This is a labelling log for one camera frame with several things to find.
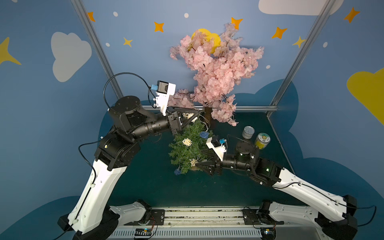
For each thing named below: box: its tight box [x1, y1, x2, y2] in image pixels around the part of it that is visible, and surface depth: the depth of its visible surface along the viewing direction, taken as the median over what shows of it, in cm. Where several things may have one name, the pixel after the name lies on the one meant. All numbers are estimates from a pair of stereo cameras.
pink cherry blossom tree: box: [167, 23, 265, 127], surface depth 78 cm
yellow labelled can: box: [255, 132, 271, 150], surface depth 100 cm
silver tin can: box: [242, 125, 255, 140], surface depth 106 cm
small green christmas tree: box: [168, 119, 215, 175], surface depth 72 cm
